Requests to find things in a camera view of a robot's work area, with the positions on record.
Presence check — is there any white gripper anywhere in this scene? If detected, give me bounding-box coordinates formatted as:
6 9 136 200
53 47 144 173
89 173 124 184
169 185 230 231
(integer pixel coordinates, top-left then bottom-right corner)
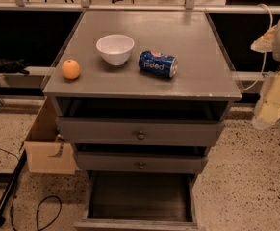
250 20 280 130

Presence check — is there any orange fruit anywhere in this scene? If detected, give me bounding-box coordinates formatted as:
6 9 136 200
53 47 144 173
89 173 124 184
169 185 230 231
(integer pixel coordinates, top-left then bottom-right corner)
62 60 80 80

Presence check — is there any grey drawer cabinet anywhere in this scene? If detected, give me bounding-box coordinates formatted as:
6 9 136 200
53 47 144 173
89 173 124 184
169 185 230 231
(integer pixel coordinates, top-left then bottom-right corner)
44 10 241 231

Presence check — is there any grey top drawer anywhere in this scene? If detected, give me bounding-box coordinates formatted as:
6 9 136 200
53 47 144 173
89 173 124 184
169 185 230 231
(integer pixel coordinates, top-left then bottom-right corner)
57 117 224 147

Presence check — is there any grey drawer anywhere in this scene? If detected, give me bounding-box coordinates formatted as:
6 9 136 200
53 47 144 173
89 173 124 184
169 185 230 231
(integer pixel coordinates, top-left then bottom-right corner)
57 117 224 147
74 152 208 174
74 171 206 231

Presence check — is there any grey bottom drawer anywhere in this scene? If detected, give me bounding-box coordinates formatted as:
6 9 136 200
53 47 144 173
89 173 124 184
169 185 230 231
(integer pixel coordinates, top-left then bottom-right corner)
74 171 206 231

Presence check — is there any grey middle drawer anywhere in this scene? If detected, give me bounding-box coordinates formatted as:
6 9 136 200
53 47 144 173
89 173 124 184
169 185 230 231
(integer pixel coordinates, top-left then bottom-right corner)
74 152 208 174

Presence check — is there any blue Pepsi can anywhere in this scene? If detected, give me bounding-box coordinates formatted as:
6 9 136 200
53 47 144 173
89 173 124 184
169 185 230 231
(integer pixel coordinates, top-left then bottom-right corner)
138 50 178 78

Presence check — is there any white bowl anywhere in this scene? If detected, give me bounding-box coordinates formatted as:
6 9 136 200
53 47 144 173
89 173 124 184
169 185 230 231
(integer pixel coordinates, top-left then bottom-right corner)
96 35 135 66

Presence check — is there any cardboard box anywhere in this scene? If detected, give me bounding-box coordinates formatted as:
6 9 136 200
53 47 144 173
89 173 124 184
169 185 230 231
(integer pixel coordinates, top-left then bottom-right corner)
24 98 78 175

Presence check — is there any black bar on floor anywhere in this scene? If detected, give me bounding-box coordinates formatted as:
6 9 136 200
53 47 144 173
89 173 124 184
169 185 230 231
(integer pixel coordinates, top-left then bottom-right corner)
0 152 27 227

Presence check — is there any white cable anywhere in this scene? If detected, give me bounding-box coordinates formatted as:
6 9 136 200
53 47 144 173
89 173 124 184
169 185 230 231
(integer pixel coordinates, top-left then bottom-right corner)
239 3 274 92

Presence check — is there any black object on rail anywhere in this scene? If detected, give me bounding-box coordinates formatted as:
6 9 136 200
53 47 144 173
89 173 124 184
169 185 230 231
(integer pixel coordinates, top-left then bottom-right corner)
0 59 30 75

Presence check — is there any black floor cable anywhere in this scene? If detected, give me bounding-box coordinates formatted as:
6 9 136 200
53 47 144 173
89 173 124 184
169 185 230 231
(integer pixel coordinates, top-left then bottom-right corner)
0 138 63 231

